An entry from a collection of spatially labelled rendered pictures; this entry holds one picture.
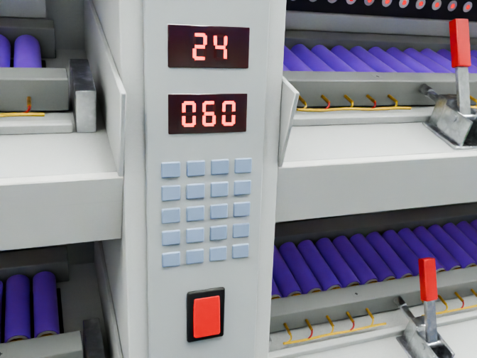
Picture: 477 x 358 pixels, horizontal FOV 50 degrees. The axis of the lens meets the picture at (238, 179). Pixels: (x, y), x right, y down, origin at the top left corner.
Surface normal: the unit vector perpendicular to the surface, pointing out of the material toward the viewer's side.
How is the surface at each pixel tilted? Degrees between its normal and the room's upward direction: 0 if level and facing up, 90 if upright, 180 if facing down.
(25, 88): 110
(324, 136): 20
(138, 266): 90
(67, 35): 90
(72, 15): 90
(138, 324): 90
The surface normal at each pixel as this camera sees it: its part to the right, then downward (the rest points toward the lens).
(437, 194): 0.33, 0.56
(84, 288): 0.15, -0.83
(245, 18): 0.36, 0.25
